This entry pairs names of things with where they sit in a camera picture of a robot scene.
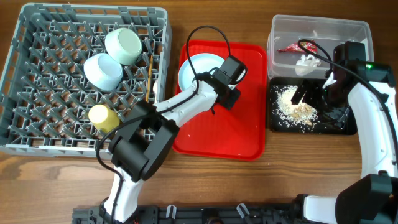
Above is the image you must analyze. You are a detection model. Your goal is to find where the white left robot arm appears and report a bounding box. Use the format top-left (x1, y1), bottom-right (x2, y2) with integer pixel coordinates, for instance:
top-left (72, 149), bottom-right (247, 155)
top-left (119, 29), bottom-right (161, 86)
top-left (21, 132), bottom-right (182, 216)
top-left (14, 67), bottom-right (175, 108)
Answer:
top-left (100, 70), bottom-right (245, 223)

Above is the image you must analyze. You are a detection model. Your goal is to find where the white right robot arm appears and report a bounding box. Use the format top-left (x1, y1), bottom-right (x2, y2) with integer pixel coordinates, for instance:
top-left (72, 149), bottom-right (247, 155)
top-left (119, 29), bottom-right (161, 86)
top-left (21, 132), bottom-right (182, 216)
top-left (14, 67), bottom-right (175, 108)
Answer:
top-left (292, 60), bottom-right (397, 223)

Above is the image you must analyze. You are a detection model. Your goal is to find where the red plastic tray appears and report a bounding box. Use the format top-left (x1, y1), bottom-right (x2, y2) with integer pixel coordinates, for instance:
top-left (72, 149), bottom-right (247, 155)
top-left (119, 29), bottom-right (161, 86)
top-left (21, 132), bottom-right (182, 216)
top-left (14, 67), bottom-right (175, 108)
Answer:
top-left (173, 40), bottom-right (267, 161)

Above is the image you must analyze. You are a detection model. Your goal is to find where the rice food waste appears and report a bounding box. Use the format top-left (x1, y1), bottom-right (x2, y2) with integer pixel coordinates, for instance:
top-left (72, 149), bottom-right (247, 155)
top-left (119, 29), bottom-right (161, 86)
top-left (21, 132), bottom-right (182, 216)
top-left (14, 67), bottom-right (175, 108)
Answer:
top-left (272, 85), bottom-right (318, 128)

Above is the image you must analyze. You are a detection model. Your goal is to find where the large light blue plate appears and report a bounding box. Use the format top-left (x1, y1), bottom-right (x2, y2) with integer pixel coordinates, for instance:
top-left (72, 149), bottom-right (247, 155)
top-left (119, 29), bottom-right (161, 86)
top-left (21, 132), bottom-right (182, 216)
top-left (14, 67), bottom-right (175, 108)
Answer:
top-left (178, 53), bottom-right (224, 91)

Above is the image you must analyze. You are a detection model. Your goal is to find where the small light blue bowl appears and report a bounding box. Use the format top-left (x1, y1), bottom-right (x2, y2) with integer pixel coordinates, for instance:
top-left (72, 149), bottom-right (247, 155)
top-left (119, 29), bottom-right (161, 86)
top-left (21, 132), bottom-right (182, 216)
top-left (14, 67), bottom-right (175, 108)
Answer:
top-left (83, 53), bottom-right (123, 90)

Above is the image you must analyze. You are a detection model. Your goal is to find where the wooden chopstick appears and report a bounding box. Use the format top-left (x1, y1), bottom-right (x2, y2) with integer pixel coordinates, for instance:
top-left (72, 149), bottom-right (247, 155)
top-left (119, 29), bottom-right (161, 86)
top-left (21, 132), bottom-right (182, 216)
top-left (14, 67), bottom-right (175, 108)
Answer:
top-left (145, 55), bottom-right (153, 102)

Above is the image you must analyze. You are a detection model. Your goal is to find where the black plastic tray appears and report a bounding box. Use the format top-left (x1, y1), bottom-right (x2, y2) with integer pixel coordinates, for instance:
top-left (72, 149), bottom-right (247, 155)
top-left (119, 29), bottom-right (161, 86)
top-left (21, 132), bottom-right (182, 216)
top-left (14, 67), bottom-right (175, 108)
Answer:
top-left (267, 77), bottom-right (357, 135)

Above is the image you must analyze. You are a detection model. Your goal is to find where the green bowl with food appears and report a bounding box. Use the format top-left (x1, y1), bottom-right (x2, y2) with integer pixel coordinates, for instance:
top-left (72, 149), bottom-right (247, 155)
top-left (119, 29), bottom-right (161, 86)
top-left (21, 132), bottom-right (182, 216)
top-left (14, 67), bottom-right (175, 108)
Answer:
top-left (105, 28), bottom-right (142, 65)

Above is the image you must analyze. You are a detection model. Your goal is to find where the white tissue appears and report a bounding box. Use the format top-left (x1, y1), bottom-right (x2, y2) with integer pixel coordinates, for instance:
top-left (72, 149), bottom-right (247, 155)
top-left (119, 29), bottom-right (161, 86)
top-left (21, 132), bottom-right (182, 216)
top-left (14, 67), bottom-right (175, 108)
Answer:
top-left (295, 54), bottom-right (321, 77)

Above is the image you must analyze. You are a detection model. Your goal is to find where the red snack wrapper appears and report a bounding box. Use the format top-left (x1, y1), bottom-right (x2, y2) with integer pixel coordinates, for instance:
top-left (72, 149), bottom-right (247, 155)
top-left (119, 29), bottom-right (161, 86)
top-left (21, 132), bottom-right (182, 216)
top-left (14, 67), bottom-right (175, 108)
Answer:
top-left (277, 42), bottom-right (318, 54)

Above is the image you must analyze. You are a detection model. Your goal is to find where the grey plastic dishwasher rack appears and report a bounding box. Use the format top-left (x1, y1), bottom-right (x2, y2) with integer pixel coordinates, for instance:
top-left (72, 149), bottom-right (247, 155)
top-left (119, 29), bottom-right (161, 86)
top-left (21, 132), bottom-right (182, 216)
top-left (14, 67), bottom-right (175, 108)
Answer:
top-left (1, 3), bottom-right (172, 157)

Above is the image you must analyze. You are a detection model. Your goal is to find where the white plastic fork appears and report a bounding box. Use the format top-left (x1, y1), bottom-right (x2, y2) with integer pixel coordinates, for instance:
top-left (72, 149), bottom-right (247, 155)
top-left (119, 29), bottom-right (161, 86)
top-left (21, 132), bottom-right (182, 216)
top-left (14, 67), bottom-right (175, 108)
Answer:
top-left (152, 80), bottom-right (158, 95)

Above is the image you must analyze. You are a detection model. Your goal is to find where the clear plastic bin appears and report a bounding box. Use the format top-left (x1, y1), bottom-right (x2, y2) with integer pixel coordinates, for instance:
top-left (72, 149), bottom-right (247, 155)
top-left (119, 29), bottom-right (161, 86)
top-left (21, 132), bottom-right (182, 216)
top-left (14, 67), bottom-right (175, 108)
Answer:
top-left (267, 14), bottom-right (374, 79)

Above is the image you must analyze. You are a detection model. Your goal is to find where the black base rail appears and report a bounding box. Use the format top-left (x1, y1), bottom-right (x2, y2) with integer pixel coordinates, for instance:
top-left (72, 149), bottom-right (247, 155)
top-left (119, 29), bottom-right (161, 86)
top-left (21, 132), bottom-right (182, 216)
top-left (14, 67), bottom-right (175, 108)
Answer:
top-left (71, 203), bottom-right (312, 224)

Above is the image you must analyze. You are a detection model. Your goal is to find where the yellow plastic cup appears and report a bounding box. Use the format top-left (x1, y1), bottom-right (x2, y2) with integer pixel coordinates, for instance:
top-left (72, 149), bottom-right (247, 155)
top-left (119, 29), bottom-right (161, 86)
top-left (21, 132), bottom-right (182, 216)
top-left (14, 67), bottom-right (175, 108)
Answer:
top-left (88, 105), bottom-right (120, 133)

